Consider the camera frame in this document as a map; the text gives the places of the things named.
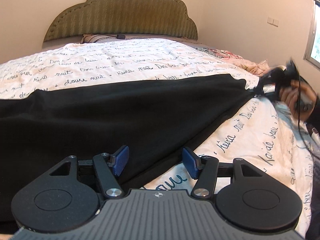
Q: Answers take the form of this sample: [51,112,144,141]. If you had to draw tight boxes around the black pants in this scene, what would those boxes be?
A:
[0,74,259,222]

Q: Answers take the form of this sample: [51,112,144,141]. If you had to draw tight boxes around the olive padded headboard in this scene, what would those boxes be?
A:
[43,0,199,43]

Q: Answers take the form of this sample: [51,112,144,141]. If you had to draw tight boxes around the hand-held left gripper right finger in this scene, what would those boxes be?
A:
[182,147,263,199]

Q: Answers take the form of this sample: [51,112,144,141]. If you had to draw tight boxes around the side window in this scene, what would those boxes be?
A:
[303,0,320,70]

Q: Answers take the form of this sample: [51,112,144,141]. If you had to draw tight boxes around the patterned pillow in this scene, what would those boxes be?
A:
[82,33,150,44]

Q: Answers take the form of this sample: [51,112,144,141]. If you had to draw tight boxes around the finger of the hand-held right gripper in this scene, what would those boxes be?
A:
[258,74,275,87]
[252,86,276,98]

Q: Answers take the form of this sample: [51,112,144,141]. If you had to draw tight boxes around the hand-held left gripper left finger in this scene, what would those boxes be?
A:
[49,145,130,199]

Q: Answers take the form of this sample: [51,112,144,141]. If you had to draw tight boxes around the mauve bed sheet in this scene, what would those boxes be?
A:
[41,34,225,53]

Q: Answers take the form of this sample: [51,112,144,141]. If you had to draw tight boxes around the floral patterned cloth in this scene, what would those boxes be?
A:
[195,46,269,78]

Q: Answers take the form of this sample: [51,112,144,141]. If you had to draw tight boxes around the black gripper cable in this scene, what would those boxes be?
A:
[296,76,312,153]

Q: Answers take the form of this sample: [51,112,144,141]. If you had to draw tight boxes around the white script printed blanket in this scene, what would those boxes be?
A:
[0,38,320,238]

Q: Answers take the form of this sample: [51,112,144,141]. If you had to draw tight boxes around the person's right hand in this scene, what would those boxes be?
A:
[281,81,315,120]

